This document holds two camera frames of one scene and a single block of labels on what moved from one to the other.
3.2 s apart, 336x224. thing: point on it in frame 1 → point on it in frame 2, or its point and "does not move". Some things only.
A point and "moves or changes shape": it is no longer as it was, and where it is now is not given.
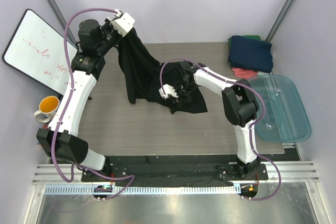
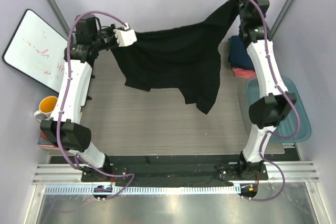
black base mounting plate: x=191 y=171 does not move
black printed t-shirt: x=145 y=76 moves or changes shape
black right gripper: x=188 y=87 → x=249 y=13
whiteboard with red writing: x=37 y=49 does not move
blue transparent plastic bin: x=286 y=118 does not move
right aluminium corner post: x=285 y=8 does not move
